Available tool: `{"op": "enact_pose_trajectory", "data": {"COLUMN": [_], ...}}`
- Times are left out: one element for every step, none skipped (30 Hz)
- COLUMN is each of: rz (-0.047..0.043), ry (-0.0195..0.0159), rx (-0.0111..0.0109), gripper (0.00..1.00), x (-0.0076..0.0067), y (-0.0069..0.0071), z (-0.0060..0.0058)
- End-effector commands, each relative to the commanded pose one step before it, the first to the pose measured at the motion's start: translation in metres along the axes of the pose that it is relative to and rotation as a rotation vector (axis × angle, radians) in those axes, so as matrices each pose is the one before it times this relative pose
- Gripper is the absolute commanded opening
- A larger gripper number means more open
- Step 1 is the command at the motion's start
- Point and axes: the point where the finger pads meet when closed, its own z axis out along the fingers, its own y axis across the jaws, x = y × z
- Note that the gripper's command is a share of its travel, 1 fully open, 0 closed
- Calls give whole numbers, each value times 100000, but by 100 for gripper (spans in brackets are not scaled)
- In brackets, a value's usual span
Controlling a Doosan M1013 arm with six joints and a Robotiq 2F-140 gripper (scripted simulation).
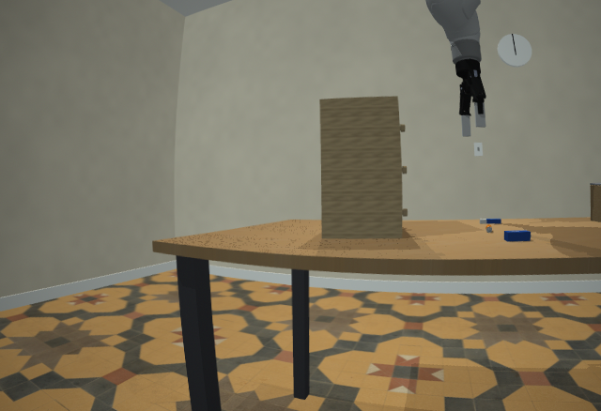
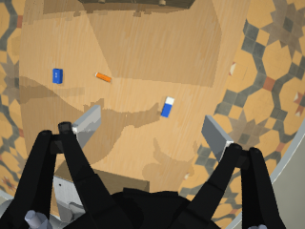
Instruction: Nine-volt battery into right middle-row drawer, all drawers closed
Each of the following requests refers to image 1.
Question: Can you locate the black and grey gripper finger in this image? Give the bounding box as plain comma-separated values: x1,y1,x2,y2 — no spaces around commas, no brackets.
459,82,472,137
464,70,486,128

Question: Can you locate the blue nine-volt battery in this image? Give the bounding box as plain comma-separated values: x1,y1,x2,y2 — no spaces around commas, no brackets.
504,230,531,241

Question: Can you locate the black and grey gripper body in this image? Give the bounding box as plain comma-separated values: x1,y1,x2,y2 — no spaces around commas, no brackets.
455,59,481,94

